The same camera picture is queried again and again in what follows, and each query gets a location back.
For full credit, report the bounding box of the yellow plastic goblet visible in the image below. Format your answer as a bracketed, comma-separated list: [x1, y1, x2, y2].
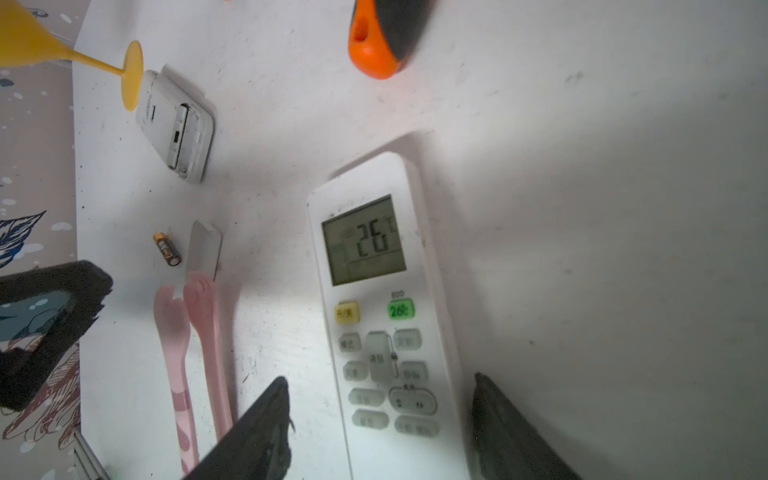
[1, 0, 144, 111]

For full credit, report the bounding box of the white battery cover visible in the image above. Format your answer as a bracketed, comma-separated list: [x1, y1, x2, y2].
[185, 220, 222, 280]

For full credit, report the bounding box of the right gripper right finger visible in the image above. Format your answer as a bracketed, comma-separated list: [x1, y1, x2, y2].
[472, 373, 579, 479]

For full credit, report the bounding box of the black gold AAA battery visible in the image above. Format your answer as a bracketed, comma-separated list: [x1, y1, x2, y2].
[153, 232, 182, 267]

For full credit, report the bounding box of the orange black screwdriver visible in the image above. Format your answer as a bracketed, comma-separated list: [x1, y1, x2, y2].
[347, 0, 434, 80]

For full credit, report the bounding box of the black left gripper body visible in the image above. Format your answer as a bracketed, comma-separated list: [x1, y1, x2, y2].
[1, 260, 113, 411]

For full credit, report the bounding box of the white remote control with buttons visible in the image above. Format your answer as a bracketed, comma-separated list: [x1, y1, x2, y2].
[307, 152, 472, 479]

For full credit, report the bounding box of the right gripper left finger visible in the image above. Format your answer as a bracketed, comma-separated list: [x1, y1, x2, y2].
[186, 376, 291, 480]

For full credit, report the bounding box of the white AC remote with display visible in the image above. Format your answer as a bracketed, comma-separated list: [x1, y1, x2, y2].
[136, 70, 214, 184]

